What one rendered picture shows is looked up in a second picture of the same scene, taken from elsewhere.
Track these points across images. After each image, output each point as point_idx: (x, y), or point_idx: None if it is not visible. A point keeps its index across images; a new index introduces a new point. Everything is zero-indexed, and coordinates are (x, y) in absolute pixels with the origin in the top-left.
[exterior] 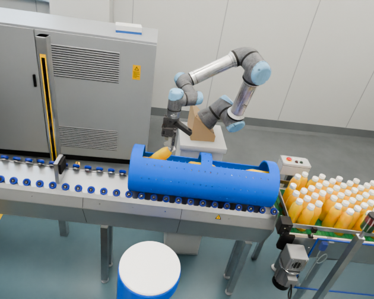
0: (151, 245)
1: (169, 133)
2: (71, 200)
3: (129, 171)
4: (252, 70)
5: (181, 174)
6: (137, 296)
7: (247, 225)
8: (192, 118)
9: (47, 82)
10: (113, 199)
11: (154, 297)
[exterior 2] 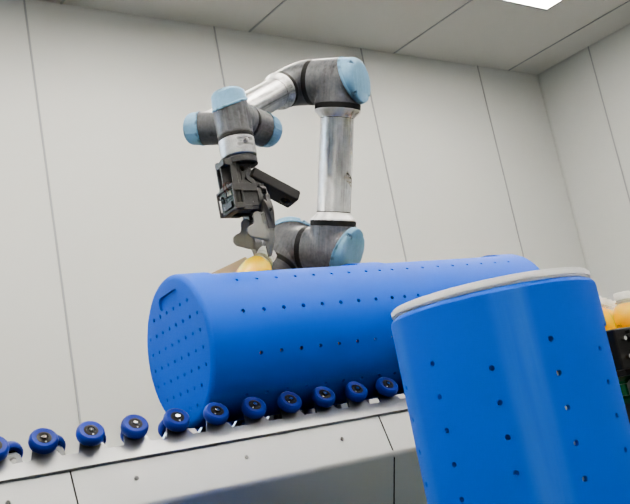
0: None
1: (251, 198)
2: (30, 499)
3: (202, 302)
4: (338, 68)
5: (335, 281)
6: (546, 288)
7: None
8: None
9: None
10: (175, 446)
11: (582, 279)
